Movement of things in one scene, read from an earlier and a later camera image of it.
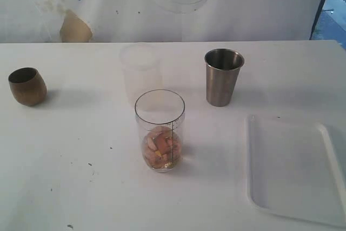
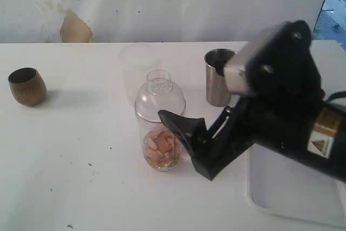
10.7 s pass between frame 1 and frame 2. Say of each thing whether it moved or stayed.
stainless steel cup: moved
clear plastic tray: stayed
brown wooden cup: stayed
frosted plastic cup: stayed
